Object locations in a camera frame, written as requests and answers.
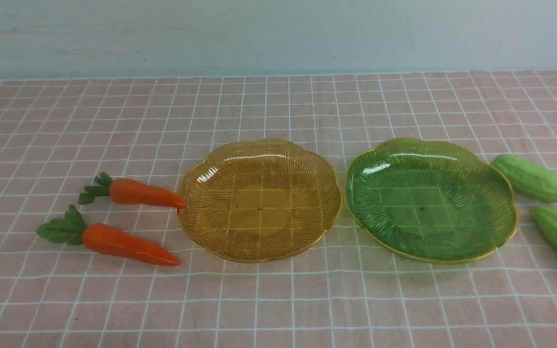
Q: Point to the toy carrot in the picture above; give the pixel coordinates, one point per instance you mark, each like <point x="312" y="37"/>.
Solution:
<point x="129" y="192"/>
<point x="100" y="238"/>

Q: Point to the amber plastic plate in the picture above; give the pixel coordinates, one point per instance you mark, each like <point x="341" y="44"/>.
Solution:
<point x="258" y="201"/>

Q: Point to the green plastic plate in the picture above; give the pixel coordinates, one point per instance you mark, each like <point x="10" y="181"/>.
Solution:
<point x="430" y="201"/>

